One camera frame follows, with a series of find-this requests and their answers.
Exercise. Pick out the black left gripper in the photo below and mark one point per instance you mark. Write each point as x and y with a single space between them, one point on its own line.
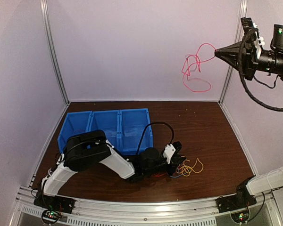
174 163

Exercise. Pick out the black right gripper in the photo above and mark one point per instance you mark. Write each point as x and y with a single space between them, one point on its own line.
250 61

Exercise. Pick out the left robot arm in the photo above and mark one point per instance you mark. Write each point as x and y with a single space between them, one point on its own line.
87 149

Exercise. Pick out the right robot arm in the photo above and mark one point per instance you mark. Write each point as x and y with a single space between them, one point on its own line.
271 62

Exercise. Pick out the blue plastic bin right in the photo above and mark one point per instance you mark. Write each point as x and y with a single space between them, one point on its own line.
134 130

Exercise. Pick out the right circuit board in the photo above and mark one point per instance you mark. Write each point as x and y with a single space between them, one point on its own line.
240 217

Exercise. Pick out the circuit board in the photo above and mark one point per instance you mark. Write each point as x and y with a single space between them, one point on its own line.
240 217
50 217

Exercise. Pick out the blue plastic bin left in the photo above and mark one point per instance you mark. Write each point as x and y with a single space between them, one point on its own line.
74 123

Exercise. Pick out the left circuit board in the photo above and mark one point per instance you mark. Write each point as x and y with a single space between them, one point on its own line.
50 217

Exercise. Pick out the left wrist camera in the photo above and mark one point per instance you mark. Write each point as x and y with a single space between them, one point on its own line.
171 150

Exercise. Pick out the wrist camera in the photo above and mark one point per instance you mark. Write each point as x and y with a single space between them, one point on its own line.
171 150
255 42

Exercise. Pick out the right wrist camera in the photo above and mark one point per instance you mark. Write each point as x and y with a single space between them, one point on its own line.
255 42

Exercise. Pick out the aluminium front rail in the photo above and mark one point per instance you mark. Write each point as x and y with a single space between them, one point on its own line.
199 212

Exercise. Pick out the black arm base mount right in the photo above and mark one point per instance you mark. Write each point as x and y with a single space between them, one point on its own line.
230 203

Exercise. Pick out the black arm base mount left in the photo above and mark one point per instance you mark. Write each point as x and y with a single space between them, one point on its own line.
57 203

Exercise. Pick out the left aluminium frame post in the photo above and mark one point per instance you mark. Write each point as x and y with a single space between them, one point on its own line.
52 51

